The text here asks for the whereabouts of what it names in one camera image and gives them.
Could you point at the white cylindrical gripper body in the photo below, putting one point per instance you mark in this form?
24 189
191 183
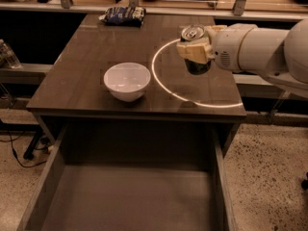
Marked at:
225 47

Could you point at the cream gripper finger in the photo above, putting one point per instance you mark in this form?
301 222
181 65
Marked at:
214 29
198 51

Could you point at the green soda can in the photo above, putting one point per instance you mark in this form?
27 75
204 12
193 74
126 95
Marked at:
195 66

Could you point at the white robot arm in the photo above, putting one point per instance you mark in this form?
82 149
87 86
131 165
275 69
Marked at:
278 56

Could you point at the dark wooden counter cabinet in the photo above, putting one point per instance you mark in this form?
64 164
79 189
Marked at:
74 86

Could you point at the open grey top drawer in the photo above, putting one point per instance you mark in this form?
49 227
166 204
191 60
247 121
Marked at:
98 177

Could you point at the white ceramic bowl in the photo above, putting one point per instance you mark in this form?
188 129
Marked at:
127 81

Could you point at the blue chip bag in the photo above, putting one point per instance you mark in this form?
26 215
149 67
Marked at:
123 16

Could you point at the clear plastic water bottle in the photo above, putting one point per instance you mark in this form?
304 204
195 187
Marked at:
9 55

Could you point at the black table leg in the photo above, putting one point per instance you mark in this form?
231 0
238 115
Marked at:
28 154

